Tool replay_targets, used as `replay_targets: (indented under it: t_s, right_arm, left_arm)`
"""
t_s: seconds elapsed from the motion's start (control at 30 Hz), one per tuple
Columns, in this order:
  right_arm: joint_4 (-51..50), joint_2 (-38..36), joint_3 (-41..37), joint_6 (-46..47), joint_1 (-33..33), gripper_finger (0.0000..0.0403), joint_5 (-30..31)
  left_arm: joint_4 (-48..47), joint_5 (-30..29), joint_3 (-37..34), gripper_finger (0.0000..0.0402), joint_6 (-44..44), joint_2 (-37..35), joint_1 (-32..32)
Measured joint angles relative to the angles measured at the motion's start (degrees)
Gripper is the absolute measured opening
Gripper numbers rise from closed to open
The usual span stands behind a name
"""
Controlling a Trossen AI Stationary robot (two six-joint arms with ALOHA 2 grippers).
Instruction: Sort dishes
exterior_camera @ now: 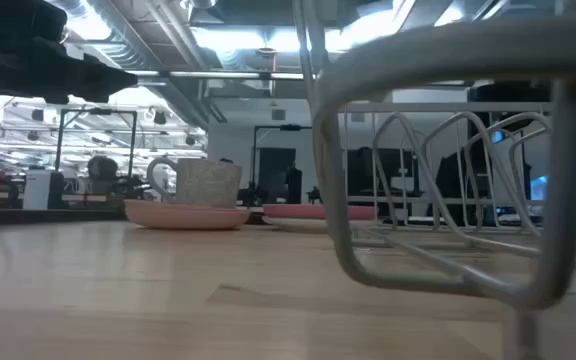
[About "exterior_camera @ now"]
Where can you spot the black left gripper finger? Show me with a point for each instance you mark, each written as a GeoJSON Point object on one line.
{"type": "Point", "coordinates": [103, 80]}

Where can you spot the grey speckled mug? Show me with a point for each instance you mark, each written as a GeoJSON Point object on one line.
{"type": "Point", "coordinates": [208, 182]}

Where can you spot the dark pink plate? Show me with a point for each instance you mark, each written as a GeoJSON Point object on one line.
{"type": "Point", "coordinates": [293, 211]}

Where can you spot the black office chair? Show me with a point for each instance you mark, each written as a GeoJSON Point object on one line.
{"type": "Point", "coordinates": [102, 170]}

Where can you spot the ceiling light bar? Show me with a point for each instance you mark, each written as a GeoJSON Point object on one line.
{"type": "Point", "coordinates": [218, 75]}

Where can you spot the white cabinet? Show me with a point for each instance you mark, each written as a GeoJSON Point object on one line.
{"type": "Point", "coordinates": [35, 190]}

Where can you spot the black monitor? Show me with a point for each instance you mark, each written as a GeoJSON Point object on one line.
{"type": "Point", "coordinates": [363, 170]}

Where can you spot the tall black cabinet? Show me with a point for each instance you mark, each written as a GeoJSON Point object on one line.
{"type": "Point", "coordinates": [478, 145]}

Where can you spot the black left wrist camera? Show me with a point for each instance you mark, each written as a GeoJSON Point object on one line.
{"type": "Point", "coordinates": [18, 17]}

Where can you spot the black gantry frame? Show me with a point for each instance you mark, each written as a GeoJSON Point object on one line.
{"type": "Point", "coordinates": [59, 140]}
{"type": "Point", "coordinates": [288, 127]}

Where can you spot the black aluminium table frame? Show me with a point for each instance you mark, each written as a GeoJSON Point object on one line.
{"type": "Point", "coordinates": [43, 216]}

